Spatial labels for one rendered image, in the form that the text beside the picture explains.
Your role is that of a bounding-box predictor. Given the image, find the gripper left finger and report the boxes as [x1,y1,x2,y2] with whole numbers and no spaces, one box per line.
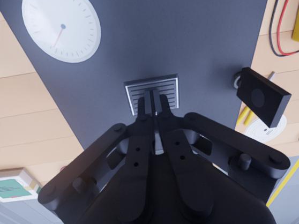
[38,89,156,223]

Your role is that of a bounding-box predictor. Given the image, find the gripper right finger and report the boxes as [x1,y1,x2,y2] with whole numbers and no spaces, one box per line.
[152,89,291,220]

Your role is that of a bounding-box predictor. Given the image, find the silver ribbed drawer grip plate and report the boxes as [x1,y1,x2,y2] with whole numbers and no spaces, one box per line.
[123,73,181,116]

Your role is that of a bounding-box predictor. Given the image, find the white round test disc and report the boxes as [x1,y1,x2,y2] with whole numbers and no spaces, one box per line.
[244,114,287,143]

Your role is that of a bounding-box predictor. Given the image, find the black flat key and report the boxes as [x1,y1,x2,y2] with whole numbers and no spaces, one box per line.
[236,67,292,129]

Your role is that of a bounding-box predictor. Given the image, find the silver round lock cylinder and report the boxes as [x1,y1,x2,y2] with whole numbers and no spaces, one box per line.
[230,71,243,90]

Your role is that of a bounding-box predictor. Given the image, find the dark blue-grey tachograph head body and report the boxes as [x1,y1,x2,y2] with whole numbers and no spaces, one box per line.
[0,0,272,152]

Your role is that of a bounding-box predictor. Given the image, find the white box with green label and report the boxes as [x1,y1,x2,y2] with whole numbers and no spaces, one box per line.
[0,167,43,203]

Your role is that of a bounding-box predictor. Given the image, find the yellow meter case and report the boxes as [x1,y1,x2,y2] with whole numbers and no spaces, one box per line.
[291,5,299,43]

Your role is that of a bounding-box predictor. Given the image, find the white round dial, red needle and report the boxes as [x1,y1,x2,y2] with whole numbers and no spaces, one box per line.
[21,0,102,63]

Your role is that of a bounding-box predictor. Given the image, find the black cable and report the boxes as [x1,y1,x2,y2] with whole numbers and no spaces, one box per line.
[268,0,299,57]

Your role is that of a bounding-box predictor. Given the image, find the red cable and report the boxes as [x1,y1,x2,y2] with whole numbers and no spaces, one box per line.
[278,0,299,56]

